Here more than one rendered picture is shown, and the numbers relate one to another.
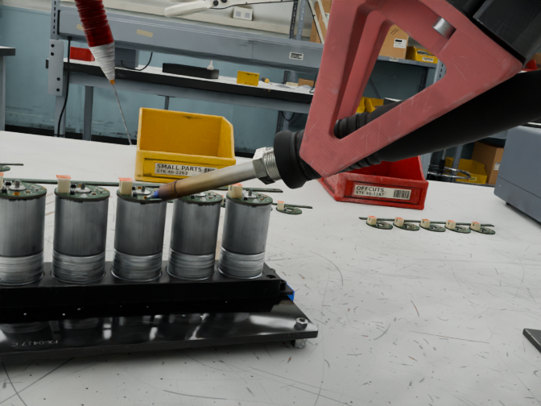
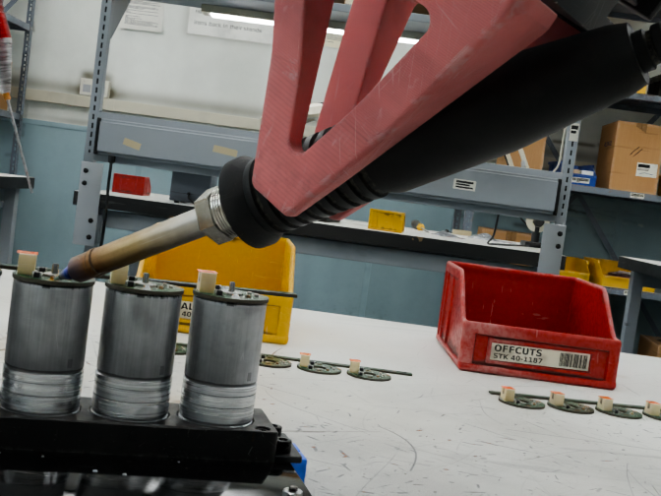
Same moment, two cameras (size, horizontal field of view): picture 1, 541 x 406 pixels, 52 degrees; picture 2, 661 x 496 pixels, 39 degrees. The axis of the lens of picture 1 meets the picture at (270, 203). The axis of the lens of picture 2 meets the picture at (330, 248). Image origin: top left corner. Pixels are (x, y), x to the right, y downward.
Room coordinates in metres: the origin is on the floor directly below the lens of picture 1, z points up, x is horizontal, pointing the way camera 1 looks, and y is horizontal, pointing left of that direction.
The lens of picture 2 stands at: (-0.01, -0.06, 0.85)
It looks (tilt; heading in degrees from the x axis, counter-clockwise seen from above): 4 degrees down; 9
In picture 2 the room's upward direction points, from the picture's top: 8 degrees clockwise
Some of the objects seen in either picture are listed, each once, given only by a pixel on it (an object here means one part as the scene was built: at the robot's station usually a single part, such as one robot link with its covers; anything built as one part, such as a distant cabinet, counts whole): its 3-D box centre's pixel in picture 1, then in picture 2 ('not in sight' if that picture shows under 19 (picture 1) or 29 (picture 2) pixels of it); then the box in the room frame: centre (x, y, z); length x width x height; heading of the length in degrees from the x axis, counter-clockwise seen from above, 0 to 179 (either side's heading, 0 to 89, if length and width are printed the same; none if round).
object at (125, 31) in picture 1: (210, 46); (326, 169); (2.56, 0.36, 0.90); 1.30 x 0.06 x 0.12; 98
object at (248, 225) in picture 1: (244, 240); (221, 367); (0.29, 0.01, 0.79); 0.02 x 0.02 x 0.05
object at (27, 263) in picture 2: (127, 186); (30, 263); (0.26, 0.07, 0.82); 0.01 x 0.01 x 0.01; 24
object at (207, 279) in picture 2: (237, 190); (209, 281); (0.28, 0.02, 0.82); 0.01 x 0.01 x 0.01; 24
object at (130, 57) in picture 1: (124, 56); (194, 188); (2.65, 0.77, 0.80); 0.15 x 0.12 x 0.10; 9
